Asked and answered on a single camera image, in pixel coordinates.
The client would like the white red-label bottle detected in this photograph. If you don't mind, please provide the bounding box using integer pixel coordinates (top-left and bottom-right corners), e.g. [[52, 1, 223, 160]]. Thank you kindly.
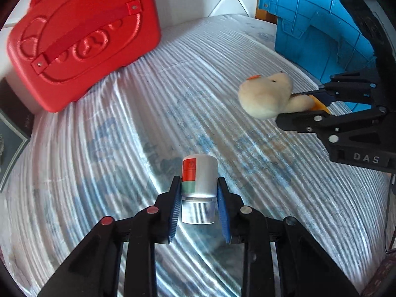
[[181, 154, 218, 225]]

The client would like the blue plastic crate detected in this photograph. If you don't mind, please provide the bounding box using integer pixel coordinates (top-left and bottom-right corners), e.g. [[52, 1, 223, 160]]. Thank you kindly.
[[258, 0, 377, 112]]

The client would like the black gift box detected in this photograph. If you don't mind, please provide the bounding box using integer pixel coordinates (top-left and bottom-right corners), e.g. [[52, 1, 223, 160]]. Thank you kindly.
[[0, 78, 34, 191]]

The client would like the red bear suitcase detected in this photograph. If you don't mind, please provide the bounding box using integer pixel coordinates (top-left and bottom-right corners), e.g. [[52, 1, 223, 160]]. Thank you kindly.
[[7, 0, 161, 113]]

